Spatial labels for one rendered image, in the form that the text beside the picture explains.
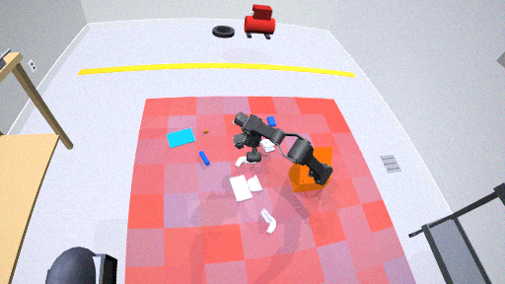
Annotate cyan flat plate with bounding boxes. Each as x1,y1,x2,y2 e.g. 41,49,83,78
167,128,195,148

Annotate white housing plate with two holes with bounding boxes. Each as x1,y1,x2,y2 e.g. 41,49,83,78
260,139,274,148

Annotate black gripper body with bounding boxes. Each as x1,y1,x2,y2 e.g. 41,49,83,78
247,135,261,163

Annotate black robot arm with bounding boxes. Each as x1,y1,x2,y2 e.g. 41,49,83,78
233,111,333,186

